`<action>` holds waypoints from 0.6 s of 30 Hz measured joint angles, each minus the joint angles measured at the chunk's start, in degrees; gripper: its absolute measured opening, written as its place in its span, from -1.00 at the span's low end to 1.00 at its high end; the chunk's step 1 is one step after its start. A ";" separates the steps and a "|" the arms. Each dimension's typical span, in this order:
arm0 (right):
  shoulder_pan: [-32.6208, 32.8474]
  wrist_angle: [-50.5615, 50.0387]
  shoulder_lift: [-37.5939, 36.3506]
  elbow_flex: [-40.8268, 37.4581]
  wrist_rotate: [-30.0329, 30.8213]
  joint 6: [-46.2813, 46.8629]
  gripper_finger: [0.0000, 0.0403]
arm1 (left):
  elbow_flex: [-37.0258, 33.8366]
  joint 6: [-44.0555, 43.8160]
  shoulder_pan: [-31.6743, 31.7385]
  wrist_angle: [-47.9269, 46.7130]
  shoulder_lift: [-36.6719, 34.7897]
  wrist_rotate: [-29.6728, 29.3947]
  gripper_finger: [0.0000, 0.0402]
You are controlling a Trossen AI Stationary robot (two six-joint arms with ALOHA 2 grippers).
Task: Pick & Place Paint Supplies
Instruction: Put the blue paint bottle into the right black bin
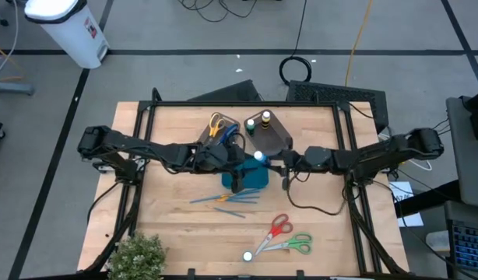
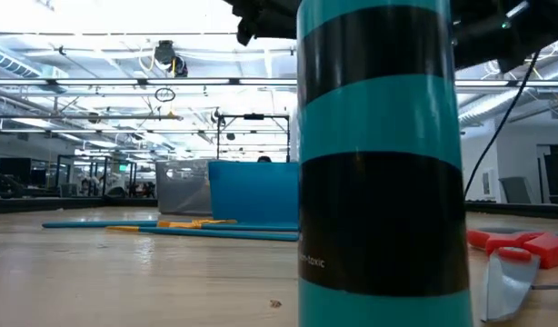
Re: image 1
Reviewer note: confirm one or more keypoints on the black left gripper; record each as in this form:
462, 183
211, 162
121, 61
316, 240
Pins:
213, 158

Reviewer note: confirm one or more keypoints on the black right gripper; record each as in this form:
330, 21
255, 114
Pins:
293, 161

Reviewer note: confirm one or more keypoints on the blue paint bottle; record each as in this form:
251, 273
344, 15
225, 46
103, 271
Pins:
259, 156

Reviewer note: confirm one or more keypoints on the green paint bottle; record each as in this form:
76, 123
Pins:
250, 124

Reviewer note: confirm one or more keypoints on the yellow paint bottle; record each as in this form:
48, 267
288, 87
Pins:
266, 116

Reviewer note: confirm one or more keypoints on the teal paint bottle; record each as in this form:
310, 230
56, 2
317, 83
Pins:
248, 256

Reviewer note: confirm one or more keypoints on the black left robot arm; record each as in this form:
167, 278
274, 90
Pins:
138, 148

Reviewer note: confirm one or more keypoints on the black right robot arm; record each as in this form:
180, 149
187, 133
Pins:
379, 155

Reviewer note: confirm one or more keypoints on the grey plastic storage bin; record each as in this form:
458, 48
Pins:
274, 140
232, 121

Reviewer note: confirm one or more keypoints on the blue plastic tray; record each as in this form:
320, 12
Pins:
258, 179

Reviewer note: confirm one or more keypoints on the black flat panel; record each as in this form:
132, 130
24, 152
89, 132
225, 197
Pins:
231, 93

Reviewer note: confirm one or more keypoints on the black perforated case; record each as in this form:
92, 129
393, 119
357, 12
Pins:
336, 95

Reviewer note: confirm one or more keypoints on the black clamp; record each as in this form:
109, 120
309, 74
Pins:
191, 274
300, 274

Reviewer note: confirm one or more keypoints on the green potted plant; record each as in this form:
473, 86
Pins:
136, 256

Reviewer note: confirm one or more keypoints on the white paper sheet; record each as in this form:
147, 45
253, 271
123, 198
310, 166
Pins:
414, 221

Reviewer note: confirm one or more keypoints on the black desk bar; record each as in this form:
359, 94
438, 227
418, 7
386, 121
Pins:
429, 196

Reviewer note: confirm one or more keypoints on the white chair seat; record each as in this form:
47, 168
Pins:
437, 241

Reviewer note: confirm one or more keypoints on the grey desk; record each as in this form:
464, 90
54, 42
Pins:
466, 155

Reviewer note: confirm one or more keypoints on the white trash can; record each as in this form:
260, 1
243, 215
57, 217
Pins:
67, 35

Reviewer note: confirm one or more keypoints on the backlit keyboard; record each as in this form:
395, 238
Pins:
470, 245

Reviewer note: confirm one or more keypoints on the grey stand base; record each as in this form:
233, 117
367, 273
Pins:
9, 87

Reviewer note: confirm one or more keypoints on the black metal rig frame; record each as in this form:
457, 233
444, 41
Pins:
243, 103

